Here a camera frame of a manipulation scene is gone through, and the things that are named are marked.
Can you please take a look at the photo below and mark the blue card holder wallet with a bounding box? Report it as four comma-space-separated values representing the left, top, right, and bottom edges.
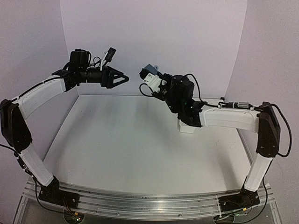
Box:
139, 64, 158, 80

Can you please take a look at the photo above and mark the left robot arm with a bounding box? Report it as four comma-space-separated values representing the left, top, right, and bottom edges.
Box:
0, 48, 129, 203

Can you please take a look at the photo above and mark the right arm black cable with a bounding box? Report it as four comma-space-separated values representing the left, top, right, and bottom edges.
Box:
216, 102, 293, 221

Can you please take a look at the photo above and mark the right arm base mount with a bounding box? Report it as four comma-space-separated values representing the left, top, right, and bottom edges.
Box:
219, 186, 260, 212

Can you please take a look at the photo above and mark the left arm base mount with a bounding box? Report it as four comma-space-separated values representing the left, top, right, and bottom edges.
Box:
38, 177, 79, 209

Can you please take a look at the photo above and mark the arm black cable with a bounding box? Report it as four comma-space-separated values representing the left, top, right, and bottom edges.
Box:
216, 102, 293, 221
0, 143, 75, 213

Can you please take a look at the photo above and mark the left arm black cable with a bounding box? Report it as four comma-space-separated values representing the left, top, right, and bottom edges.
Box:
0, 143, 75, 213

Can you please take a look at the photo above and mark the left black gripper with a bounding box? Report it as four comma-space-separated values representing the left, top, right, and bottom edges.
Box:
78, 65, 129, 88

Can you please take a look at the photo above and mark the white plastic tray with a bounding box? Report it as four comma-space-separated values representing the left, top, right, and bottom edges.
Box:
178, 120, 195, 134

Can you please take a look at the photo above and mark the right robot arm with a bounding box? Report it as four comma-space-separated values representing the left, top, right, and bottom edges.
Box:
144, 73, 280, 192

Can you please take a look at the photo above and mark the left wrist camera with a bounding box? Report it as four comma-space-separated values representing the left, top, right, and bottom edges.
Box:
100, 47, 116, 71

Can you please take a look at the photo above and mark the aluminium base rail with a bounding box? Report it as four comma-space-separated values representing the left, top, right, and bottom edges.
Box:
22, 179, 275, 219

